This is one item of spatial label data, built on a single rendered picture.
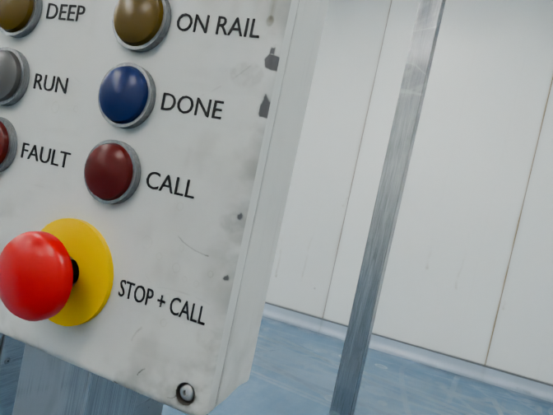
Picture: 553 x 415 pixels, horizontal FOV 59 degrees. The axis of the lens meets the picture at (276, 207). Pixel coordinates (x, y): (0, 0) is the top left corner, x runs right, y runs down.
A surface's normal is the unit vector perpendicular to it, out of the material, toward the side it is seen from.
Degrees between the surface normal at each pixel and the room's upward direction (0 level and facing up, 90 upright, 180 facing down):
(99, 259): 90
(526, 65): 90
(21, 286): 93
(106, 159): 87
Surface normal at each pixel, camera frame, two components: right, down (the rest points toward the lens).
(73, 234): -0.37, -0.03
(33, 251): -0.15, -0.41
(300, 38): 0.91, 0.21
